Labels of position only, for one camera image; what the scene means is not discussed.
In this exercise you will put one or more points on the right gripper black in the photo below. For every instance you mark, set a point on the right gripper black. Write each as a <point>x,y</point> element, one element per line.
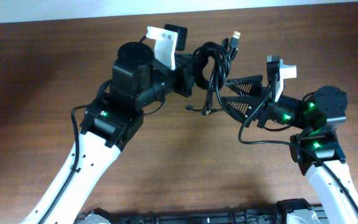
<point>247,98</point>

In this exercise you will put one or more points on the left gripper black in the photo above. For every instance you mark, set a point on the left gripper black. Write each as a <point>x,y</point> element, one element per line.
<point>186,74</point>

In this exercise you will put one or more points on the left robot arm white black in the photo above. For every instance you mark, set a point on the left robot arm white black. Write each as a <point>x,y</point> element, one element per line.
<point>140,77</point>

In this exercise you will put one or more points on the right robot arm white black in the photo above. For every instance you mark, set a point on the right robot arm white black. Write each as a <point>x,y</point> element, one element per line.
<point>316,148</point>

